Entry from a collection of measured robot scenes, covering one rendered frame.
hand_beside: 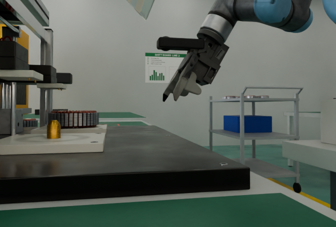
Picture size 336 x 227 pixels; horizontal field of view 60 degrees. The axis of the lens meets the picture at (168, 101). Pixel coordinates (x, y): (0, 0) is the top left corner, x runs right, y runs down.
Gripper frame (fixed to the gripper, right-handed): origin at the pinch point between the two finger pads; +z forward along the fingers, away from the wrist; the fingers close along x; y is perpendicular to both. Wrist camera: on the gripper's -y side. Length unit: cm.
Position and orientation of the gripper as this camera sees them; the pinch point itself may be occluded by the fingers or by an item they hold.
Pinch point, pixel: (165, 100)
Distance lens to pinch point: 72.1
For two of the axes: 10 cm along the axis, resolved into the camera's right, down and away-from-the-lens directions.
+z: -4.9, 8.6, -1.1
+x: -1.9, 0.2, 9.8
